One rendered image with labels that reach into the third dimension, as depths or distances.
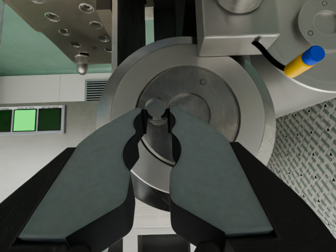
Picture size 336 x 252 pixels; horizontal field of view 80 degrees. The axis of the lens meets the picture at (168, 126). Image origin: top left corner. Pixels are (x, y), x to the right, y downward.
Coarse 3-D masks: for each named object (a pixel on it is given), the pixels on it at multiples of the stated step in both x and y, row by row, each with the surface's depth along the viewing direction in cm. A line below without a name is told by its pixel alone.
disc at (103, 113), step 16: (144, 48) 17; (128, 64) 17; (240, 64) 17; (112, 80) 17; (256, 80) 17; (112, 96) 17; (272, 112) 17; (96, 128) 17; (272, 128) 16; (272, 144) 16; (144, 192) 16; (160, 192) 16; (160, 208) 16
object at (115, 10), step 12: (120, 0) 20; (132, 0) 28; (120, 12) 20; (132, 12) 27; (120, 24) 20; (132, 24) 27; (144, 24) 43; (120, 36) 20; (132, 36) 27; (144, 36) 42; (132, 48) 26
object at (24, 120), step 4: (16, 112) 49; (20, 112) 49; (24, 112) 49; (28, 112) 49; (32, 112) 49; (16, 116) 49; (20, 116) 49; (24, 116) 49; (28, 116) 49; (32, 116) 49; (16, 120) 48; (20, 120) 48; (24, 120) 48; (28, 120) 48; (32, 120) 48; (16, 124) 48; (20, 124) 48; (24, 124) 48; (28, 124) 48; (32, 124) 48; (16, 128) 48; (20, 128) 48; (24, 128) 48; (28, 128) 48; (32, 128) 48
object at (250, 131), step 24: (168, 48) 16; (192, 48) 16; (144, 72) 15; (216, 72) 15; (240, 72) 15; (120, 96) 15; (240, 96) 15; (240, 120) 15; (264, 120) 15; (144, 144) 16; (144, 168) 14; (168, 168) 14; (168, 192) 14
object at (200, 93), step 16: (160, 80) 15; (176, 80) 15; (192, 80) 15; (208, 80) 15; (144, 96) 15; (160, 96) 15; (176, 96) 15; (192, 96) 15; (208, 96) 15; (224, 96) 15; (192, 112) 15; (208, 112) 15; (224, 112) 15; (160, 128) 14; (224, 128) 14; (160, 144) 14
